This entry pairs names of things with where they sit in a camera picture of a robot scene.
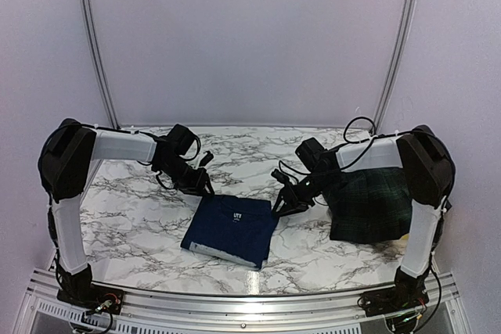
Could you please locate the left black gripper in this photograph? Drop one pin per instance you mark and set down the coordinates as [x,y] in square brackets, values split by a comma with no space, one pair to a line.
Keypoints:
[196,186]

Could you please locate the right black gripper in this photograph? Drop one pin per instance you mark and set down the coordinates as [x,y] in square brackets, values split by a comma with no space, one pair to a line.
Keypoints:
[294,199]

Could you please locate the navy blue t-shirt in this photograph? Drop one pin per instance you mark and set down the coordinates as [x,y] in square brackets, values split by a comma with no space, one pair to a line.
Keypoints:
[233,229]

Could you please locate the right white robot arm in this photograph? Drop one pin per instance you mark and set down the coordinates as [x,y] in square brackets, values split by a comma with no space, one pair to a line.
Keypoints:
[429,173]

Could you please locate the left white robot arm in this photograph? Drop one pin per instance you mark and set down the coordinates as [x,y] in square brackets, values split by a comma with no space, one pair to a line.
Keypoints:
[64,164]

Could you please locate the dark green plaid garment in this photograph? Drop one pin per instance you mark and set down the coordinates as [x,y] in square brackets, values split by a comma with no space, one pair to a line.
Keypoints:
[369,206]

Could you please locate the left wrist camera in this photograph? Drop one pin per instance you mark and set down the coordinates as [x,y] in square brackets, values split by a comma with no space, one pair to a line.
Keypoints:
[181,139]

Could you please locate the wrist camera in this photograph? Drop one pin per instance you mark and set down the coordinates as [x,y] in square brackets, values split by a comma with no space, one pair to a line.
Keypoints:
[181,139]
[309,153]

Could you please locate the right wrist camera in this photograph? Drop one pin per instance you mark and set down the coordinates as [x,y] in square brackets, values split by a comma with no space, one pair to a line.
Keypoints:
[309,153]

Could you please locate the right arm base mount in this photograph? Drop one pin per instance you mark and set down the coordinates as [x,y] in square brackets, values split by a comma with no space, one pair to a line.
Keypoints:
[392,299]

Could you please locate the left aluminium frame post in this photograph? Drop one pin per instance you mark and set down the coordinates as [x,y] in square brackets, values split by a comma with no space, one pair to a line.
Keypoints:
[97,63]

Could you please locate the aluminium frame post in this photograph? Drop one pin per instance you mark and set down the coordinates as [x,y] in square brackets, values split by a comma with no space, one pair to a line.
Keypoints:
[97,63]
[403,30]

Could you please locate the front aluminium rail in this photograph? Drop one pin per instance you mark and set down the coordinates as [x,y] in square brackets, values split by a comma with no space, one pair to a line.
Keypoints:
[146,311]

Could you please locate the right aluminium frame post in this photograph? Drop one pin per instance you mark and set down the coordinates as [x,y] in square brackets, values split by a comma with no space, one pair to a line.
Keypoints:
[403,30]

